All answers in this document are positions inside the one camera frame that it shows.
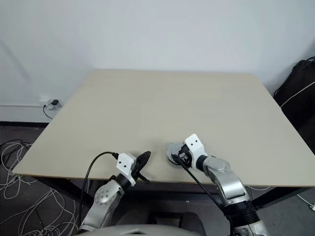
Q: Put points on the white wall power outlet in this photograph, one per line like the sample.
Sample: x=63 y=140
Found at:
x=45 y=98

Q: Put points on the black bag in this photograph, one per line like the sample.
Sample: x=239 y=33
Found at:
x=300 y=115

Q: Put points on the dark grey rounded shape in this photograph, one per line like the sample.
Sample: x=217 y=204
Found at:
x=190 y=221

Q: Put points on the black table crossbeam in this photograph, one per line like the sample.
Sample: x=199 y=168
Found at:
x=157 y=188

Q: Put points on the black power adapter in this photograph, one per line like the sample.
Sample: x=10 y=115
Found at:
x=54 y=102

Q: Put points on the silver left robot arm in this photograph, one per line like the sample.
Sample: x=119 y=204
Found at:
x=105 y=196

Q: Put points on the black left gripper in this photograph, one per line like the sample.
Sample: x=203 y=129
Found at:
x=139 y=175

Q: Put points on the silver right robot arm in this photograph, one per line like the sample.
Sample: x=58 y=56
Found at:
x=229 y=182

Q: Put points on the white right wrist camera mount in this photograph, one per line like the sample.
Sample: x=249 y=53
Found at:
x=195 y=145

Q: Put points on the white floor power strip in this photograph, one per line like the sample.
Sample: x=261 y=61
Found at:
x=312 y=206

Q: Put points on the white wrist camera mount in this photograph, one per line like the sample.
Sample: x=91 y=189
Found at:
x=125 y=163
x=195 y=145

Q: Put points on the grey robot torso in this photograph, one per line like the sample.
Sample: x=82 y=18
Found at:
x=157 y=231

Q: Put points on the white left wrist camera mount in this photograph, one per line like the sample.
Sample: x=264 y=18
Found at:
x=125 y=163

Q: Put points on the black table leg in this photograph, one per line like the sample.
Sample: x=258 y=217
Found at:
x=66 y=193
x=275 y=197

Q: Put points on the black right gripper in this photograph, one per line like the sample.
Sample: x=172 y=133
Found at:
x=186 y=157

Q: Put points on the grey finned motor lid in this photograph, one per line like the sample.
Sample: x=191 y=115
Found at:
x=172 y=150

